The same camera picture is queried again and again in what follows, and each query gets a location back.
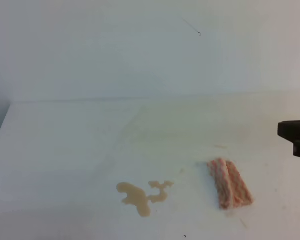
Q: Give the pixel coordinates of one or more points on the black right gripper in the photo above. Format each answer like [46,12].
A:
[290,131]

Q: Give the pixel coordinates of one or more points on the pink and white striped rag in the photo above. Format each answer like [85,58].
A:
[231,189]

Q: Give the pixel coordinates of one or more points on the light brown coffee spill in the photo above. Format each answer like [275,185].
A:
[137,197]

